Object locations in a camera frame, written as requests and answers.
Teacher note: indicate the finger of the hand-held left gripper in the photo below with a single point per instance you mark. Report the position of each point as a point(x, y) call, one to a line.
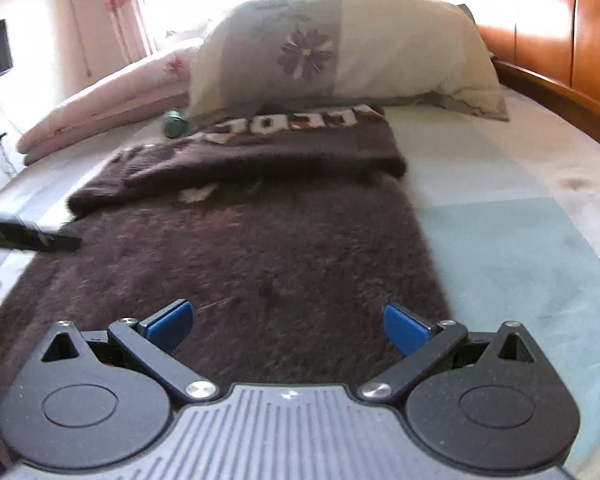
point(25, 237)

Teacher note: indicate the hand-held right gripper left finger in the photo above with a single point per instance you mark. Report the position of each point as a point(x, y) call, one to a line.
point(167, 325)

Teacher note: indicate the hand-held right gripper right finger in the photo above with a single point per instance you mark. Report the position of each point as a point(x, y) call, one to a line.
point(405, 327)

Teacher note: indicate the brown fuzzy lettered sweater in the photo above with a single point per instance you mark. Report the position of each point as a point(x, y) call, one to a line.
point(240, 240)

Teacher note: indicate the striped pastel bed sheet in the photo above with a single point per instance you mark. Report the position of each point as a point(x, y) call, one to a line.
point(505, 240)

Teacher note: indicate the pink folded quilt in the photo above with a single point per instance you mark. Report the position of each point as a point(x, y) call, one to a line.
point(105, 105)

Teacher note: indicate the green bottle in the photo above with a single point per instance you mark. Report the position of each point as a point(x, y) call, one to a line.
point(175, 124)

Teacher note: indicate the floral patchwork pillow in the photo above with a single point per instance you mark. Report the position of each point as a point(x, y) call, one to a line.
point(380, 50)

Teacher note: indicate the wooden bed headboard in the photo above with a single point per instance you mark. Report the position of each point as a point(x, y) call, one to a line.
point(555, 25)

